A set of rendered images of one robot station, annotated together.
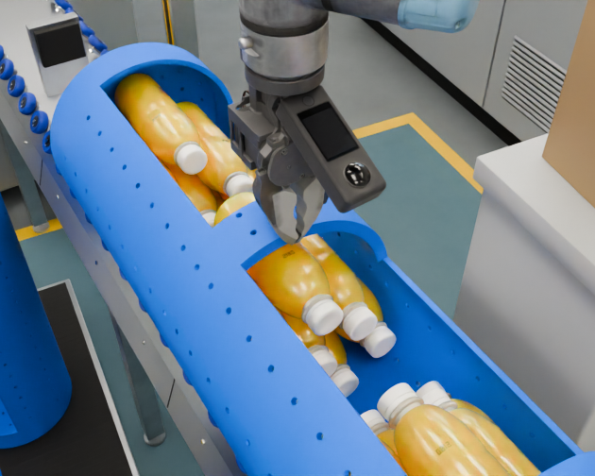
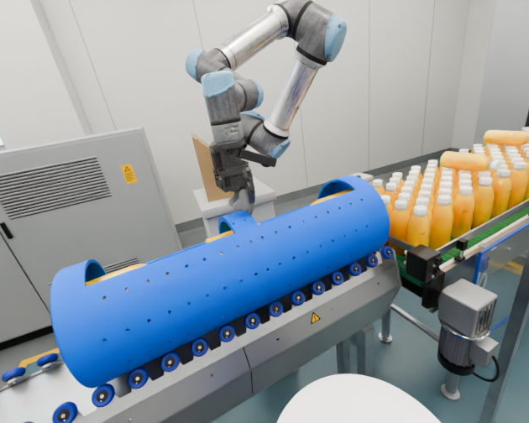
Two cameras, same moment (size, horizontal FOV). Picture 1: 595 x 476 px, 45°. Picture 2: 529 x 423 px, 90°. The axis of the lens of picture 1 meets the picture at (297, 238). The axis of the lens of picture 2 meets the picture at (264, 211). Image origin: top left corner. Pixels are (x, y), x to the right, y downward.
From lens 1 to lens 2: 82 cm
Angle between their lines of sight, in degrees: 68
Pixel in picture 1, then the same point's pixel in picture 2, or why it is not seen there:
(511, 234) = not seen: hidden behind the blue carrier
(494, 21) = (28, 289)
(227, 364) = (294, 240)
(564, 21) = (69, 258)
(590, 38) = (202, 156)
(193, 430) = (269, 346)
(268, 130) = (240, 165)
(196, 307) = (267, 248)
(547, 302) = not seen: hidden behind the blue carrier
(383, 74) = not seen: outside the picture
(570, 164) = (219, 193)
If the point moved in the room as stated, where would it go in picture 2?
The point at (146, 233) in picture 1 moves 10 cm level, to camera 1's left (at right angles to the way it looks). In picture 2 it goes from (217, 267) to (204, 297)
